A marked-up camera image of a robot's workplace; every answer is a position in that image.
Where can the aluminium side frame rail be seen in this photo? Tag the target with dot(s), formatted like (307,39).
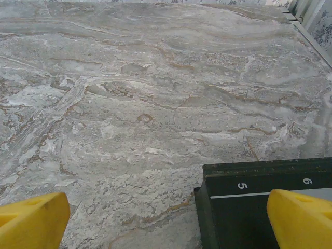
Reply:
(301,28)

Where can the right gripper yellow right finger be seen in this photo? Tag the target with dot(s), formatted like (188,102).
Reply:
(303,223)

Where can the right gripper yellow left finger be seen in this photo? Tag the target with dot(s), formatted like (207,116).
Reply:
(31,223)

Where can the black and white chessboard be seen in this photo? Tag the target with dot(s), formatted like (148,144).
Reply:
(233,176)

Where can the aluminium corner frame post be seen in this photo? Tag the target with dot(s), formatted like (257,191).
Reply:
(303,10)

